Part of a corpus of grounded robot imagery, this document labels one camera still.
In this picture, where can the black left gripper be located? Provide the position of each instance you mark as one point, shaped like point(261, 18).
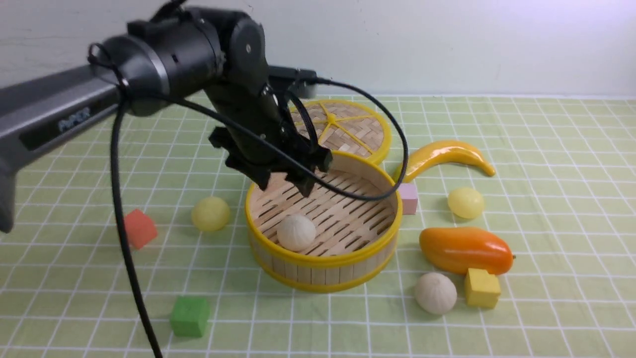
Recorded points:
point(262, 137)

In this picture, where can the white bun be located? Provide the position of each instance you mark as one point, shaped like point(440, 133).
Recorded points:
point(435, 293)
point(296, 232)

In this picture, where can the yellow bun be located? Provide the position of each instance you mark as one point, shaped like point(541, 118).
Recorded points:
point(466, 202)
point(210, 214)

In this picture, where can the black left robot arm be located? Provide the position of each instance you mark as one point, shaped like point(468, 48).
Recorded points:
point(176, 53)

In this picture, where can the woven bamboo steamer lid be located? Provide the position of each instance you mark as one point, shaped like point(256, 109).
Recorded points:
point(347, 126)

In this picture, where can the bamboo steamer tray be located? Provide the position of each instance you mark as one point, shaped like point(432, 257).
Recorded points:
point(355, 239)

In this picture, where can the pink foam cube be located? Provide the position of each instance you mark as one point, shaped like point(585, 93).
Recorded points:
point(409, 198)

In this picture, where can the red foam cube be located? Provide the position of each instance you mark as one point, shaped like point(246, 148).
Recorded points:
point(140, 229)

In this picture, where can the yellow toy banana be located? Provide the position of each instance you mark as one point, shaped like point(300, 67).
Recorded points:
point(443, 152)

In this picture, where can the green foam cube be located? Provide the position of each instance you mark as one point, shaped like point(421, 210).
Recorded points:
point(189, 317)

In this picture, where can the orange toy mango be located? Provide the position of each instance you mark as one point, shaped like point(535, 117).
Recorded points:
point(458, 249)

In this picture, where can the yellow foam cube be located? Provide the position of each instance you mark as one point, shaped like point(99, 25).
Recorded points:
point(481, 288)

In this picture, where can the green checkered tablecloth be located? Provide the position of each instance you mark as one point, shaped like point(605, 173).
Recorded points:
point(563, 198)

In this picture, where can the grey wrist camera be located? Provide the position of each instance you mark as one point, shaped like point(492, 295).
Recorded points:
point(296, 80)

